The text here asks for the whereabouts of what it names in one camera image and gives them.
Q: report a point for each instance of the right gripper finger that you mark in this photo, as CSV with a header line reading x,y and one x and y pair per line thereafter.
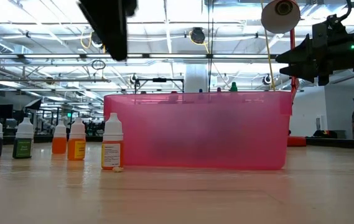
x,y
304,71
304,53

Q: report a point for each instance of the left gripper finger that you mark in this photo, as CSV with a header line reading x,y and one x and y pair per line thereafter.
x,y
111,25
131,6

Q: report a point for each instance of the large green-capped dye bottle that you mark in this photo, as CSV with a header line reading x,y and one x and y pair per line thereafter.
x,y
233,86

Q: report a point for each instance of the small orange white-label dye bottle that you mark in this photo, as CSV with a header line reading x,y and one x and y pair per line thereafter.
x,y
113,130

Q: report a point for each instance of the small orange yellow-label dye bottle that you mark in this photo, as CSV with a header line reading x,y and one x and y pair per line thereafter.
x,y
76,130

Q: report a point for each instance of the red translucent plastic bin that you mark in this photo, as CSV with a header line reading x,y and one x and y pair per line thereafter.
x,y
195,133

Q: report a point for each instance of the small green dye bottle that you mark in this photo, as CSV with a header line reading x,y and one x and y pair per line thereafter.
x,y
24,129

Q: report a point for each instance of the red desk lamp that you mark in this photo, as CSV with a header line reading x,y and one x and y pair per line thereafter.
x,y
273,23

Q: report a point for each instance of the black monitor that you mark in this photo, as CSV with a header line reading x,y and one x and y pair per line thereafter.
x,y
2,111

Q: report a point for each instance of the small cream crumb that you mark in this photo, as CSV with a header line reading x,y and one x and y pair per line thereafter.
x,y
118,169

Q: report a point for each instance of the distant black rig frame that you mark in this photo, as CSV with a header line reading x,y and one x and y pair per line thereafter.
x,y
159,80

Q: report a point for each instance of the black aluminium table frame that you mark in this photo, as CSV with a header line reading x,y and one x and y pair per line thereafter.
x,y
344,143

